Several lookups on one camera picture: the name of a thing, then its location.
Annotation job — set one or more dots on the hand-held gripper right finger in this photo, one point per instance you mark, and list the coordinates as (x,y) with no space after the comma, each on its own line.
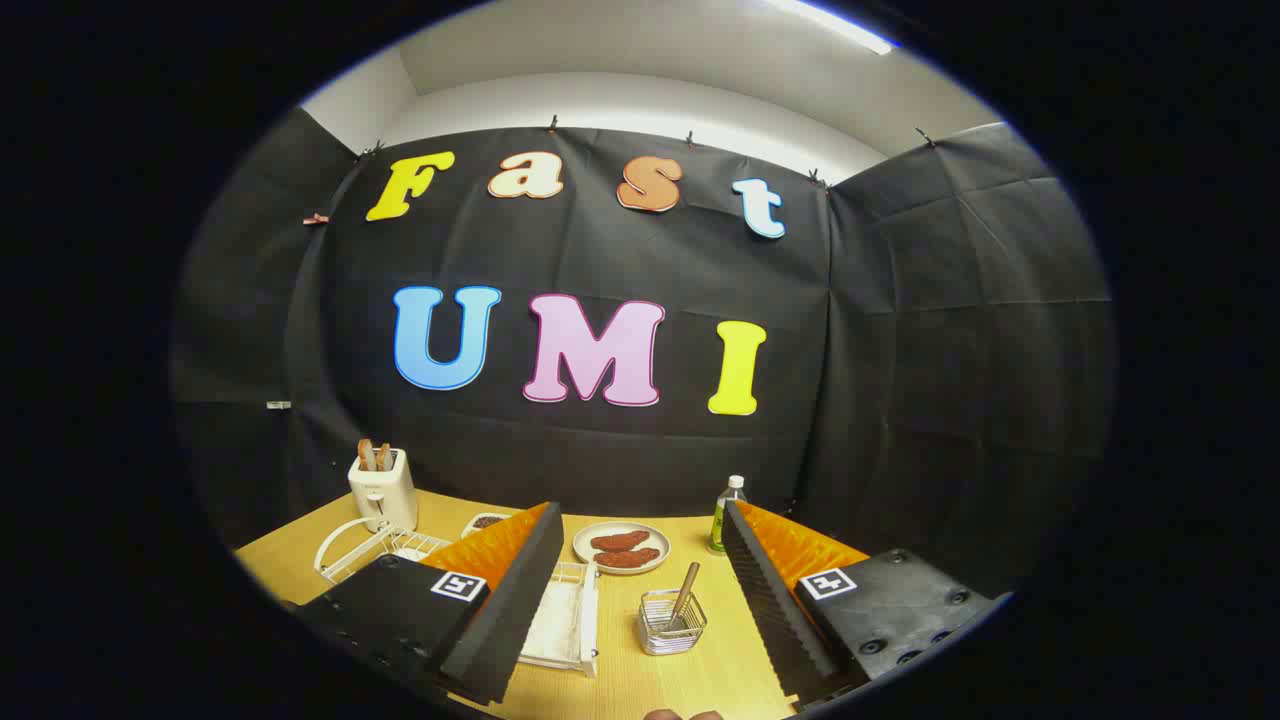
(765,600)

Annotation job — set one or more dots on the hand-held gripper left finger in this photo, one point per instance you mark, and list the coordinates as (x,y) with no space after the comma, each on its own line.
(510,600)

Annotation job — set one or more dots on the white divided condiment dish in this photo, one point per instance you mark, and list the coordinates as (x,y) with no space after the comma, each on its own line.
(487,522)

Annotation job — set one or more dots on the white plate with sausages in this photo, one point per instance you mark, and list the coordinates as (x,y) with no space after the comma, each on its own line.
(657,540)

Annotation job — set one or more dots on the green label drink bottle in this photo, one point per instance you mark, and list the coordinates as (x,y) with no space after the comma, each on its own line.
(727,522)

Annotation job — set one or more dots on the reddish brown sausage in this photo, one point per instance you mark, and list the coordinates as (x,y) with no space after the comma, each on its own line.
(620,541)
(628,558)

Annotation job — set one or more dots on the white toaster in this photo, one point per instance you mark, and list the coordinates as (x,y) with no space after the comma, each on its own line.
(385,497)

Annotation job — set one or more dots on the brown toast slice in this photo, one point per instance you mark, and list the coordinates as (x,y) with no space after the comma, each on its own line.
(366,456)
(384,457)

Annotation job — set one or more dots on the black backdrop cloth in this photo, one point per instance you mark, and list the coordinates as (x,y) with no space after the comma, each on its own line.
(900,350)

